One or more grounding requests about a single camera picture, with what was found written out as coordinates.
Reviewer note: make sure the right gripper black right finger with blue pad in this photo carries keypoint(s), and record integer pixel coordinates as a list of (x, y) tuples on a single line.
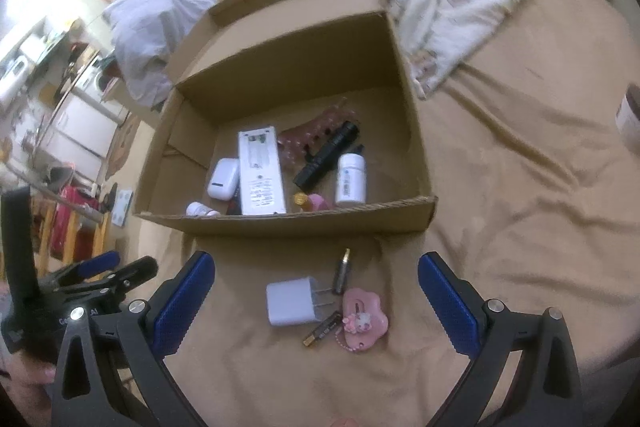
[(522, 370)]

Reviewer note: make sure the pale blue duvet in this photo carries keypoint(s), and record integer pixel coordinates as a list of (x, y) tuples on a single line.
[(144, 34)]

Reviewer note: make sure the pink mirror charm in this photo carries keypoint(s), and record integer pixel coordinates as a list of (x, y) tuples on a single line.
[(363, 322)]

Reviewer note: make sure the black lipstick tube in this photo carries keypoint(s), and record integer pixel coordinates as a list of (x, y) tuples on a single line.
[(234, 207)]

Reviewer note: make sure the small white red bottle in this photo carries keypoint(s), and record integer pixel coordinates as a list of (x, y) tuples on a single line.
[(197, 209)]

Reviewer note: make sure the black flashlight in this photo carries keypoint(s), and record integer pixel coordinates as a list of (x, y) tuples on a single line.
[(327, 157)]

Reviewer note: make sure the pink round item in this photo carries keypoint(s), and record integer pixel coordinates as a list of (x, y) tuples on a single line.
[(310, 202)]

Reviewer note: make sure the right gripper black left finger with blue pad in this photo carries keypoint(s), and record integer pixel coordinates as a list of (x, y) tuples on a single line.
[(111, 369)]

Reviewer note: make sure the red bag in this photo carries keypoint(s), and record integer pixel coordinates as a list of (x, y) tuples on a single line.
[(84, 241)]

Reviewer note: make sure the black gold battery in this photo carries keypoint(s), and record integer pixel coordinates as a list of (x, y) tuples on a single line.
[(323, 329), (341, 274)]

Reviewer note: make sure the left hand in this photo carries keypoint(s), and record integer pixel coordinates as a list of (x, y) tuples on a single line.
[(26, 387)]

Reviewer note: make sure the white washing machine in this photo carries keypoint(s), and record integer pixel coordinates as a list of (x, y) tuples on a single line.
[(91, 84)]

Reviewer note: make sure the cardboard box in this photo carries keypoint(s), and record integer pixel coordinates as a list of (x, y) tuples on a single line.
[(250, 64)]

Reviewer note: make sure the white charger plug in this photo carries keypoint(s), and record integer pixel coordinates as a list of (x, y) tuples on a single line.
[(297, 302)]

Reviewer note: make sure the tan bed sheet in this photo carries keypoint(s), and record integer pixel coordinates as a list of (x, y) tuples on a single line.
[(537, 204)]

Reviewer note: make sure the white blue label bottle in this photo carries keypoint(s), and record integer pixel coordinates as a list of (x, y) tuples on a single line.
[(351, 181)]

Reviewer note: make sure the white earbuds case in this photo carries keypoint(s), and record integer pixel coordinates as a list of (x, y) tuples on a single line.
[(225, 179)]

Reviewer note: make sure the white remote control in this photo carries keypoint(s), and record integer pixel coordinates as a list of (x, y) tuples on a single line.
[(261, 187)]

